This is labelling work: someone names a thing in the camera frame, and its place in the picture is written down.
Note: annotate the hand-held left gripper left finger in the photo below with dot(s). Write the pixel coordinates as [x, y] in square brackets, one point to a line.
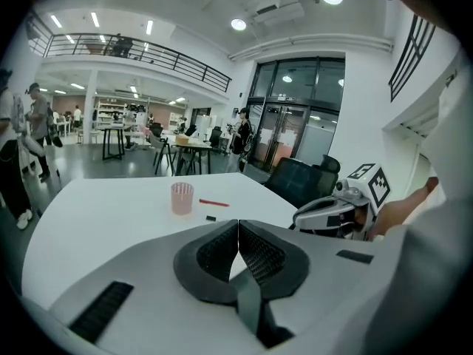
[148, 301]

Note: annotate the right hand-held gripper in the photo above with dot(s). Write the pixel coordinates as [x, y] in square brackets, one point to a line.
[377, 187]

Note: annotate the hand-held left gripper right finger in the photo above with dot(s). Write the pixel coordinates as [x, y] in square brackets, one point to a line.
[325, 279]

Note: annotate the red pen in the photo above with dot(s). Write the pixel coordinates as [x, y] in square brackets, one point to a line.
[214, 202]

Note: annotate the pink plastic cup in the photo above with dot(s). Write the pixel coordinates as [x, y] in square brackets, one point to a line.
[182, 200]

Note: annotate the person's right forearm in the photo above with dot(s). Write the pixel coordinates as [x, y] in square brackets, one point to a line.
[403, 209]

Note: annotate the black mesh office chair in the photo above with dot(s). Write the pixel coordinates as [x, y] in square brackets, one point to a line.
[295, 183]

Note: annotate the glass double door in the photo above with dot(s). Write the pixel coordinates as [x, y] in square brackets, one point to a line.
[281, 135]

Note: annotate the person's white shirt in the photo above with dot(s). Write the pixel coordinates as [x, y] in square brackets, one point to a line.
[436, 272]

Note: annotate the wooden table with black legs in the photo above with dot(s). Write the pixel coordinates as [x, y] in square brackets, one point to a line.
[188, 143]

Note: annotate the cardboard box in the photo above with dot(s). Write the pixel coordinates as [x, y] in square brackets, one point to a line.
[182, 139]

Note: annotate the grey chair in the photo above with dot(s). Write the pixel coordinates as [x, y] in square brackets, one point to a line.
[162, 144]

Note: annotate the black high table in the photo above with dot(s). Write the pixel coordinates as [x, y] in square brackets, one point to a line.
[112, 128]

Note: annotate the black window grille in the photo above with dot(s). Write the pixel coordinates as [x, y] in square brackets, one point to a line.
[410, 57]

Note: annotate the ceiling air conditioner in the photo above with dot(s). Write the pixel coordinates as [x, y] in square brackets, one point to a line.
[277, 11]

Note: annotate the black balcony railing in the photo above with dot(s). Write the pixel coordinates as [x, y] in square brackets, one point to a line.
[173, 55]

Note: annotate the person's head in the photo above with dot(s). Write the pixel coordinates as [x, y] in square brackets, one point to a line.
[425, 2]

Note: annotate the white wall pipes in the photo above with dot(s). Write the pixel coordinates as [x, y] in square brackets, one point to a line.
[310, 46]

